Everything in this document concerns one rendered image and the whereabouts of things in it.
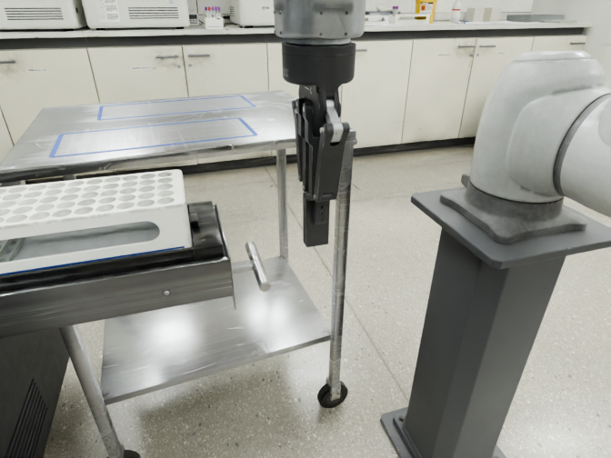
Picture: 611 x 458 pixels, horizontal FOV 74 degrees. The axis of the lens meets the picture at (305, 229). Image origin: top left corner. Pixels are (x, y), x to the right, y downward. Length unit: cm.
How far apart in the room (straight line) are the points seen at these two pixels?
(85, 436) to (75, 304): 95
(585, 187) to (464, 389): 49
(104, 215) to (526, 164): 57
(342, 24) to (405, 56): 274
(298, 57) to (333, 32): 4
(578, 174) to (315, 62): 39
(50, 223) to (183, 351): 72
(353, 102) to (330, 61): 261
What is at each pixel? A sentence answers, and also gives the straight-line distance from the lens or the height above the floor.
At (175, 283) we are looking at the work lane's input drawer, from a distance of 44.
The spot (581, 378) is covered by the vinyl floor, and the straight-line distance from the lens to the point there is 162.
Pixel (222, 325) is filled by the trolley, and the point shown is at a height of 28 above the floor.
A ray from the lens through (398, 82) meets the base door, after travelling 315.
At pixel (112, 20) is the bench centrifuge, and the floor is 95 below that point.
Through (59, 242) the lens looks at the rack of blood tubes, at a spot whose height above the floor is 81.
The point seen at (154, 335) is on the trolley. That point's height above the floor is 28.
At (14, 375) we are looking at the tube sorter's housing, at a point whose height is 33.
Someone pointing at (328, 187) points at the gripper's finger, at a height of 86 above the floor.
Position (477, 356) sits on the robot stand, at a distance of 88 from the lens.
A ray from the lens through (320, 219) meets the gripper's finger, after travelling 49.
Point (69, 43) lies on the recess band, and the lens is 282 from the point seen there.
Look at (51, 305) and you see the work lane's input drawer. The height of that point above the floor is 78.
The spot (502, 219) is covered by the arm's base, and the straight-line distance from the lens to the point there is 75.
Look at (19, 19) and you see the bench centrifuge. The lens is 283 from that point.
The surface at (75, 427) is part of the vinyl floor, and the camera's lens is 142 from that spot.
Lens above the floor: 104
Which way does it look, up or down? 29 degrees down
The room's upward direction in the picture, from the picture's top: straight up
